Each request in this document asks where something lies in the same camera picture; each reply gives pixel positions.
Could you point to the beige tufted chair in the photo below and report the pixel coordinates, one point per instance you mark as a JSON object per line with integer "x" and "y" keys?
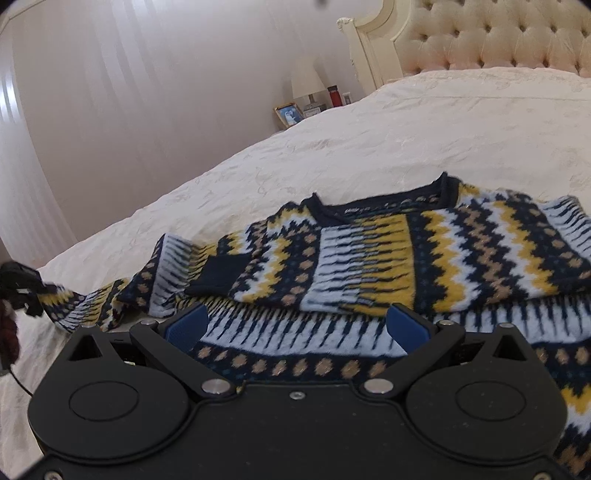
{"x": 480, "y": 37}

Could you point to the gold photo frame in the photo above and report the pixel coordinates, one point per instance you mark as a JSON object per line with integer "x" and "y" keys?
{"x": 289, "y": 115}

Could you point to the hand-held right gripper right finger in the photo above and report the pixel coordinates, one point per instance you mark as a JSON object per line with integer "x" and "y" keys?
{"x": 407, "y": 328}

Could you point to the red bottle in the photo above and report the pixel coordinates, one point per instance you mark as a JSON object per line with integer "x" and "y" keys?
{"x": 333, "y": 96}

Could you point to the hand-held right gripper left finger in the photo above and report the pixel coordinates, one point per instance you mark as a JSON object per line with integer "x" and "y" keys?
{"x": 187, "y": 324}

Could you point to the white shade table lamp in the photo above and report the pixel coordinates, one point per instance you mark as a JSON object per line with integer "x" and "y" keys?
{"x": 306, "y": 78}

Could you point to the white sheer curtain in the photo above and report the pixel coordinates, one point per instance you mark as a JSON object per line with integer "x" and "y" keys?
{"x": 51, "y": 138}

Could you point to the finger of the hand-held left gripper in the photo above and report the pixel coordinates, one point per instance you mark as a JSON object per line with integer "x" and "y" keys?
{"x": 31, "y": 302}

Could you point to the navy yellow patterned knit sweater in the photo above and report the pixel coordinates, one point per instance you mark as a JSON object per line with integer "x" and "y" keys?
{"x": 369, "y": 258}

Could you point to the person's left forearm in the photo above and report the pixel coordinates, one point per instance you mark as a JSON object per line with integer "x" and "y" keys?
{"x": 8, "y": 332}

